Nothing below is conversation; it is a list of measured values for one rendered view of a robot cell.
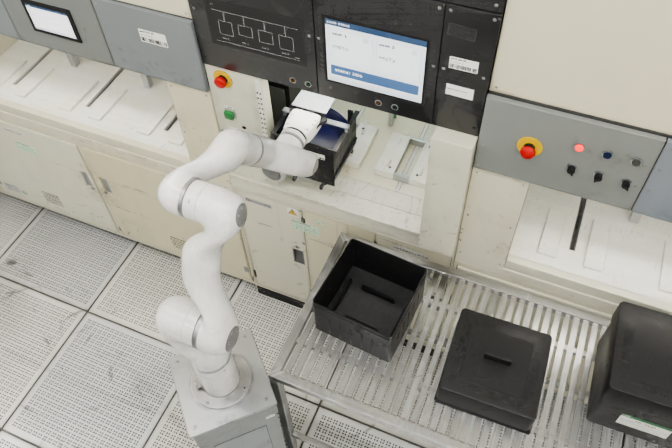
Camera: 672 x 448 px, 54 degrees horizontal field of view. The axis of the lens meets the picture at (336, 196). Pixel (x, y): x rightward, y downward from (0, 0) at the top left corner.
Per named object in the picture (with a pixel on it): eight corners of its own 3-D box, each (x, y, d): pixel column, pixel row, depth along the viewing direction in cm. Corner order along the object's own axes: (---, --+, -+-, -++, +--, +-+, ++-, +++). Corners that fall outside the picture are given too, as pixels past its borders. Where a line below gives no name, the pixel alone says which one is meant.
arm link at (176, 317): (218, 379, 188) (202, 342, 169) (163, 357, 193) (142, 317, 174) (238, 343, 195) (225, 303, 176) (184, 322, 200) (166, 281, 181)
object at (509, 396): (433, 401, 201) (437, 384, 191) (458, 320, 218) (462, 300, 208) (530, 435, 194) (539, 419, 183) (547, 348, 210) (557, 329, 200)
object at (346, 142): (275, 176, 234) (266, 110, 210) (299, 137, 246) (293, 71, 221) (339, 195, 227) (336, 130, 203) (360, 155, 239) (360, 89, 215)
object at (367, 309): (352, 264, 233) (351, 236, 219) (424, 296, 224) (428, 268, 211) (313, 327, 218) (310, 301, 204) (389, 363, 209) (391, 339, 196)
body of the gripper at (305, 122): (279, 142, 209) (294, 119, 215) (309, 151, 206) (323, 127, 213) (277, 126, 203) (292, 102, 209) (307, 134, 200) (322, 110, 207)
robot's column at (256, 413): (229, 504, 255) (189, 438, 196) (210, 437, 272) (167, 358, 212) (296, 475, 261) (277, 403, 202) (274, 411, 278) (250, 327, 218)
